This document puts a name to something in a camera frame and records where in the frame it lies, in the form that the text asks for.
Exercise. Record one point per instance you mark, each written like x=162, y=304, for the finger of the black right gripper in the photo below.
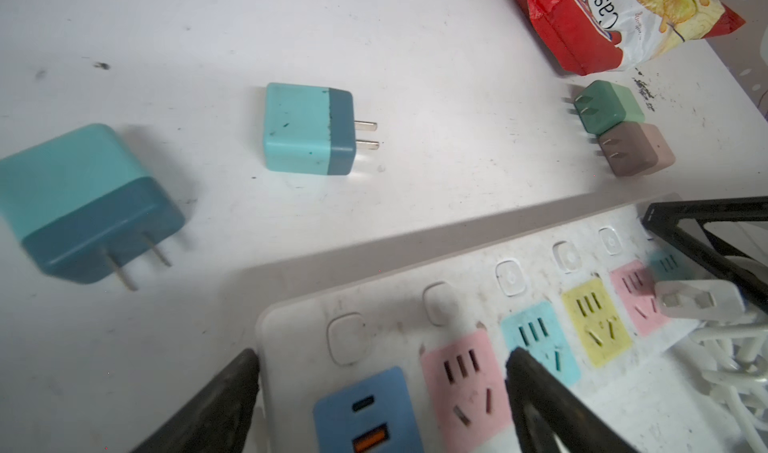
x=682, y=224

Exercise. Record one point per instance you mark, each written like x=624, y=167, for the teal usb charger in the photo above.
x=82, y=205
x=312, y=130

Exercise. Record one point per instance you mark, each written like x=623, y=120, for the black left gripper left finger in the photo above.
x=218, y=417

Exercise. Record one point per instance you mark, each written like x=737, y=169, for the pink usb charger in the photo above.
x=635, y=149

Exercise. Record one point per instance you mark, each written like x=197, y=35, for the white long power strip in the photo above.
x=380, y=352

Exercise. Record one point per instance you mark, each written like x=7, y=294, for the green usb charger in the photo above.
x=602, y=105

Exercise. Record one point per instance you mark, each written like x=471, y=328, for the red cassava chips bag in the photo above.
x=591, y=36

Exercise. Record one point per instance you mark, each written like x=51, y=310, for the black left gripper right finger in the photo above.
x=547, y=416

